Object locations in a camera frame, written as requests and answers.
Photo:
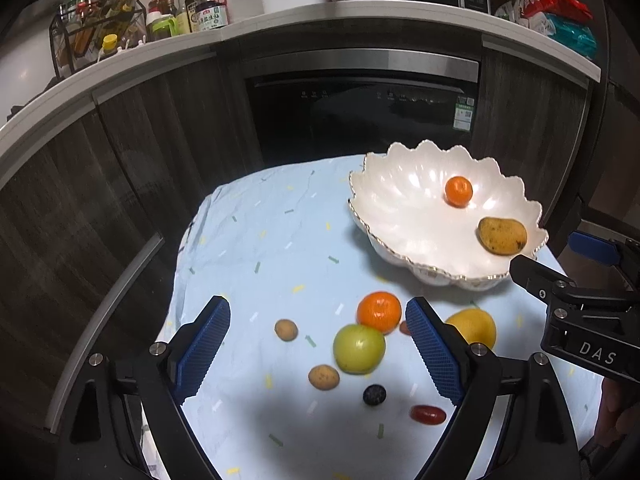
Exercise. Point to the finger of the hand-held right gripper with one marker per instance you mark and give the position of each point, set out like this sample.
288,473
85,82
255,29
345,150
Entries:
592,249
532,272

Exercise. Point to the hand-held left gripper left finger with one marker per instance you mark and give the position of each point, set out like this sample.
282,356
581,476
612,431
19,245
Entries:
202,352

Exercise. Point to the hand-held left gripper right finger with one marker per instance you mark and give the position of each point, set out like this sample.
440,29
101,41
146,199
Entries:
435,355

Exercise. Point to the red grape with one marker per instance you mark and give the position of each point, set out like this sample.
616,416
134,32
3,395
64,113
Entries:
428,414
404,328

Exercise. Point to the yellow lemon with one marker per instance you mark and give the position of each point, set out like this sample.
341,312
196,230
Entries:
475,327

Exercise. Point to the large mandarin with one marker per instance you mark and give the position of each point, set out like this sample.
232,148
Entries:
378,310

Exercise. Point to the dark blue grape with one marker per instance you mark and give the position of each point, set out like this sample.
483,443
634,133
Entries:
374,395

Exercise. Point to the green apple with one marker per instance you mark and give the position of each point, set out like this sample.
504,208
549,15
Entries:
359,349

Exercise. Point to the brown longan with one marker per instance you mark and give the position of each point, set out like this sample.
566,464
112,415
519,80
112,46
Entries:
286,330
323,377

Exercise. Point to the white scalloped bowl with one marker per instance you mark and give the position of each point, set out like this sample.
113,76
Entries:
415,210

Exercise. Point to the person's right hand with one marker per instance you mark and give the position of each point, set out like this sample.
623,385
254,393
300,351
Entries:
620,407

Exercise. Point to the yellow spotted mango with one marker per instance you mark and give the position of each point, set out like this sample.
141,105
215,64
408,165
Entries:
502,235

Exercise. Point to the small mandarin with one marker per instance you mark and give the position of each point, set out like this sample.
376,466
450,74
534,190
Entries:
458,191

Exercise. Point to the light blue patterned tablecloth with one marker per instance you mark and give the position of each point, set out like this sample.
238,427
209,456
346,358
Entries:
280,240

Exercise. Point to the teal tissue packet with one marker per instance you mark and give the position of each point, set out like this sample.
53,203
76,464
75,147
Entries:
572,35

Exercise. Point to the dark wooden cabinet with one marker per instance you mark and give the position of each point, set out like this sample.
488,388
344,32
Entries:
150,130

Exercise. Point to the black built-in dishwasher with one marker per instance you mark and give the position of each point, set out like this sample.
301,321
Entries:
350,125

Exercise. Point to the red snack packet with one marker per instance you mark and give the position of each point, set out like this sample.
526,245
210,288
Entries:
555,2

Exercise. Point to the yellow cap bottle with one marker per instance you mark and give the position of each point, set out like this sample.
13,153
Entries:
109,44

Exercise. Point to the large soy sauce bottle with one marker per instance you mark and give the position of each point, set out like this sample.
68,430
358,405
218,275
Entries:
207,7

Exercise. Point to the group of seasoning bottles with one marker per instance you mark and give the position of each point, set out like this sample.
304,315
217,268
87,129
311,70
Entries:
95,20

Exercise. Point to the red lid dark jar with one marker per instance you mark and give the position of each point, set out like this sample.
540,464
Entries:
161,5

